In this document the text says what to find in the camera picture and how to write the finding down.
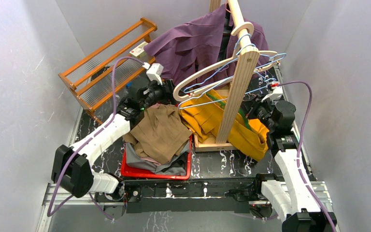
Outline beige plastic hanger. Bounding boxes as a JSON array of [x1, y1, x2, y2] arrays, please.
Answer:
[[172, 20, 279, 102]]

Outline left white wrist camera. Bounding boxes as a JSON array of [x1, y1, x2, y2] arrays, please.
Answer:
[[143, 62, 163, 85]]

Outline wooden clothes rack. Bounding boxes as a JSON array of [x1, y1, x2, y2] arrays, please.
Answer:
[[195, 0, 260, 152]]

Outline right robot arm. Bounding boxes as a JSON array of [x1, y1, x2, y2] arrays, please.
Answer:
[[246, 96, 337, 232]]

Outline purple garment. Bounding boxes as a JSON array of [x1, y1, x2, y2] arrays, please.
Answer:
[[143, 3, 270, 87]]

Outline small white box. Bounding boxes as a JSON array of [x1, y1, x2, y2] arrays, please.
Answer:
[[130, 41, 148, 58]]

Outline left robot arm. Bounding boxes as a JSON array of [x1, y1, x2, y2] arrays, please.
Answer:
[[51, 79, 176, 201]]

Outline mustard yellow garment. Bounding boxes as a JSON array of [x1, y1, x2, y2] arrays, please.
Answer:
[[179, 89, 270, 162]]

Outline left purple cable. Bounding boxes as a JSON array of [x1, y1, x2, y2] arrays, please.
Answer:
[[46, 57, 151, 221]]

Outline grey pleated skirt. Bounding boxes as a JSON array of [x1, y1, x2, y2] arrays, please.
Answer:
[[125, 142, 190, 176]]

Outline orange wooden shoe rack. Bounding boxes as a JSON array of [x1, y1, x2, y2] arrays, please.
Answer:
[[59, 17, 157, 124]]

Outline black metal base frame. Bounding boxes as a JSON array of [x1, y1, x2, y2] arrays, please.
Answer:
[[43, 174, 333, 221]]

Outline purple cable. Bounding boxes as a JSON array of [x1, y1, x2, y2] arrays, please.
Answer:
[[278, 80, 338, 232], [46, 57, 151, 221]]

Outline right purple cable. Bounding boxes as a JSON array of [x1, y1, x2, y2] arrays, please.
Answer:
[[278, 80, 338, 232]]

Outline red plastic tray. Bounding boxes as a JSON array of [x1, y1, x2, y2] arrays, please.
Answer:
[[120, 136, 192, 180]]

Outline khaki tan garment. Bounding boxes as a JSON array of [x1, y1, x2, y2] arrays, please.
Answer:
[[123, 104, 192, 164]]

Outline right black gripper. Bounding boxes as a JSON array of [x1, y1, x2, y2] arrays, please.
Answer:
[[237, 94, 277, 131]]

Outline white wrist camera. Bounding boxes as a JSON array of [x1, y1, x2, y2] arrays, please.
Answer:
[[261, 81, 283, 102], [143, 62, 163, 85]]

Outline pink ruffled garment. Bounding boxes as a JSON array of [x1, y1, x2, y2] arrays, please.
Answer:
[[140, 103, 166, 166]]

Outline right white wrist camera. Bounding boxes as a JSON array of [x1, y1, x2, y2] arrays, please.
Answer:
[[261, 81, 283, 102]]

